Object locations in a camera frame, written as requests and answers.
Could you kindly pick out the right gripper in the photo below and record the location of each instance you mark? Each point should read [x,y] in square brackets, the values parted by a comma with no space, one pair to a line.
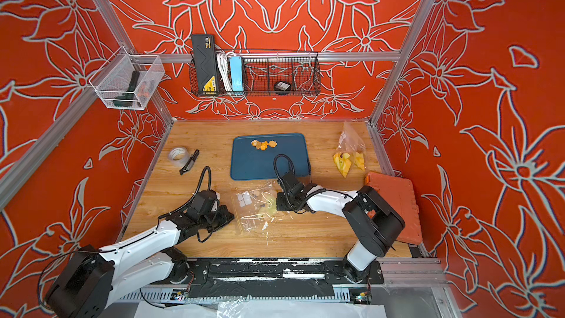
[279,205]

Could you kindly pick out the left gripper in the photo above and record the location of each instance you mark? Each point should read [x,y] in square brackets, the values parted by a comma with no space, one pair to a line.
[224,213]

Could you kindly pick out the clear bag with yellow toys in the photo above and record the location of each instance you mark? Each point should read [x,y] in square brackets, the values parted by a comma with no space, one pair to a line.
[256,213]

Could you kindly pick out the clear resealable bag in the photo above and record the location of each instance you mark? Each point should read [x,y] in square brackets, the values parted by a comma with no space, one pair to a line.
[343,163]
[350,142]

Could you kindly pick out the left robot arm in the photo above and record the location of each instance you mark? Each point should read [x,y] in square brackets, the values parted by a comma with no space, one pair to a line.
[94,278]

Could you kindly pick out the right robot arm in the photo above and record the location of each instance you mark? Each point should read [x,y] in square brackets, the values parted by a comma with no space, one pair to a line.
[373,220]

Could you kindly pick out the blue plastic tray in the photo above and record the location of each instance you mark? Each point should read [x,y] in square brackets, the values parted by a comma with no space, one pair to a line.
[250,163]

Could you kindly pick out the clear tape roll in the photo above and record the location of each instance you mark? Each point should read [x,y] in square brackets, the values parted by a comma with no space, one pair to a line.
[179,156]

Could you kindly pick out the orange tool case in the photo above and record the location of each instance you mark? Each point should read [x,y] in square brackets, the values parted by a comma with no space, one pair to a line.
[399,193]

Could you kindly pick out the light blue box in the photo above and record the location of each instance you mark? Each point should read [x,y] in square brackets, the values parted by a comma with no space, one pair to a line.
[237,74]

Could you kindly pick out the clear acrylic bin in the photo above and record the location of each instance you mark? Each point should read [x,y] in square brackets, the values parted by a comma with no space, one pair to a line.
[113,76]

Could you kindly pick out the black box with yellow label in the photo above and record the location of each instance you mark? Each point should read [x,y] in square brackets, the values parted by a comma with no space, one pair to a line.
[204,53]

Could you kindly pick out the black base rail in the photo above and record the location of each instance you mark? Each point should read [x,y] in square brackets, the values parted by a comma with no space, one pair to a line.
[214,280]

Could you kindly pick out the black wire basket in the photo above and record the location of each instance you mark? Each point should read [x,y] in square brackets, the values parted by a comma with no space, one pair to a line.
[262,69]

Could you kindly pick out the dark green screwdriver handle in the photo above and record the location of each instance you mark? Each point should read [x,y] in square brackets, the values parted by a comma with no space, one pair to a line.
[126,99]

